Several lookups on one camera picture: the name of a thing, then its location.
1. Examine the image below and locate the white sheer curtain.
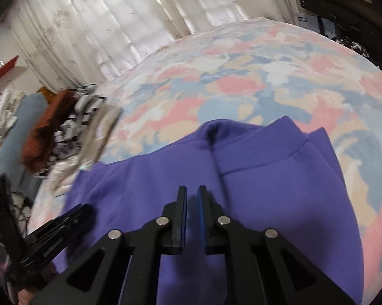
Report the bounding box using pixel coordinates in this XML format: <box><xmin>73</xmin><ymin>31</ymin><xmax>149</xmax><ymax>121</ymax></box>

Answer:
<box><xmin>0</xmin><ymin>0</ymin><xmax>301</xmax><ymax>102</ymax></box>

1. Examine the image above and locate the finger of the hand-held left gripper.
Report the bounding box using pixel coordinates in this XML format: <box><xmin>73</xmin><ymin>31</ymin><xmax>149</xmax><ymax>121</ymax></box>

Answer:
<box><xmin>53</xmin><ymin>204</ymin><xmax>84</xmax><ymax>223</ymax></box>
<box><xmin>42</xmin><ymin>205</ymin><xmax>94</xmax><ymax>239</ymax></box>

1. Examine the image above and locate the black stand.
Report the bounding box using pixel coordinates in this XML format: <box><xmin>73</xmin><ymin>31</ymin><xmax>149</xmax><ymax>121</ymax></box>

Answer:
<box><xmin>0</xmin><ymin>174</ymin><xmax>24</xmax><ymax>261</ymax></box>

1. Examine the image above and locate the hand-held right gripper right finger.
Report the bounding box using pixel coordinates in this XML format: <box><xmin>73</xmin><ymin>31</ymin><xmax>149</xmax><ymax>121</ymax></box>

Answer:
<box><xmin>197</xmin><ymin>185</ymin><xmax>357</xmax><ymax>305</ymax></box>

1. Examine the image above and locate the white crumpled cloth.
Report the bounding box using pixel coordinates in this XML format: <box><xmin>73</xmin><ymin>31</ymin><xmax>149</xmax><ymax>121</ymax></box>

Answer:
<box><xmin>0</xmin><ymin>89</ymin><xmax>25</xmax><ymax>140</ymax></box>

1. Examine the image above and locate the white cardboard box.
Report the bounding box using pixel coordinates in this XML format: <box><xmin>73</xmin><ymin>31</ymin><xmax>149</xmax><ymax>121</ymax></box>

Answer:
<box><xmin>294</xmin><ymin>11</ymin><xmax>338</xmax><ymax>39</ymax></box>

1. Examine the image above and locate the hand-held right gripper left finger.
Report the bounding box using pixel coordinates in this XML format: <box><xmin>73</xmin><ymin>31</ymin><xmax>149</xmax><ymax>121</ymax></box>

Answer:
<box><xmin>27</xmin><ymin>186</ymin><xmax>187</xmax><ymax>305</ymax></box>

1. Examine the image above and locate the purple hoodie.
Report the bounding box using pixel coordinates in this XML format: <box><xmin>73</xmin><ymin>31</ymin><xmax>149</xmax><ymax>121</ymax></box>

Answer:
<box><xmin>53</xmin><ymin>117</ymin><xmax>364</xmax><ymax>305</ymax></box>

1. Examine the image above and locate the pastel printed blanket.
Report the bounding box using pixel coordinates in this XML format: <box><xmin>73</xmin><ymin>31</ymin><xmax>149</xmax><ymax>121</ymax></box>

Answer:
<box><xmin>27</xmin><ymin>16</ymin><xmax>382</xmax><ymax>305</ymax></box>

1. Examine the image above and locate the blue grey pillow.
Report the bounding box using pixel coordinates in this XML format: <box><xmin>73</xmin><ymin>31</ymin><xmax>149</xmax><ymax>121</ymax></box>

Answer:
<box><xmin>0</xmin><ymin>94</ymin><xmax>49</xmax><ymax>191</ymax></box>

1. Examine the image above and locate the rust brown garment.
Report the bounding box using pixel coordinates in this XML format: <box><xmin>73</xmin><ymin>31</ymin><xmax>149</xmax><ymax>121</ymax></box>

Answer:
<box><xmin>21</xmin><ymin>89</ymin><xmax>79</xmax><ymax>174</ymax></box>

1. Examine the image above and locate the red board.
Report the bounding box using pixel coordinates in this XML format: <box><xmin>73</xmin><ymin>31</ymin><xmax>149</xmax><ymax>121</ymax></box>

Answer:
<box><xmin>0</xmin><ymin>55</ymin><xmax>20</xmax><ymax>86</ymax></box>

